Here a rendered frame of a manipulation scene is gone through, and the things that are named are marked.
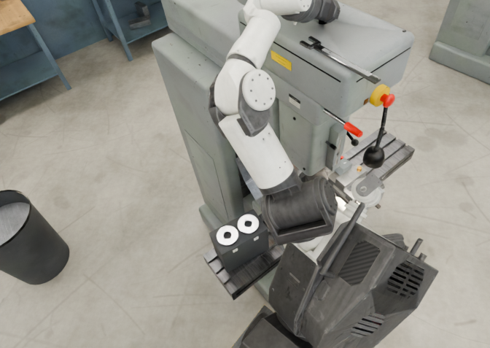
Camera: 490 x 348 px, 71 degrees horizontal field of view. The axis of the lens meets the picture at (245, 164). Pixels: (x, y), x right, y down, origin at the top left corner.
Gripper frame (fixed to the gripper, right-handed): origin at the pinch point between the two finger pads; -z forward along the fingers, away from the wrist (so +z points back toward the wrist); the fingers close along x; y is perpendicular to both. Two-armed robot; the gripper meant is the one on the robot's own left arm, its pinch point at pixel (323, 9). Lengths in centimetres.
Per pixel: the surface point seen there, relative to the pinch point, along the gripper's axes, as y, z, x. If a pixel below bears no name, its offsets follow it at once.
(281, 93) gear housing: -27.2, -3.6, -7.2
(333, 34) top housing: -5.3, 2.2, 6.1
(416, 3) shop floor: 37, -446, -84
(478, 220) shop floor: -109, -196, 80
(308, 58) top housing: -12.0, 9.7, 4.8
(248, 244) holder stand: -93, -9, -5
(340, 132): -34.6, -15.2, 12.3
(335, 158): -47, -22, 12
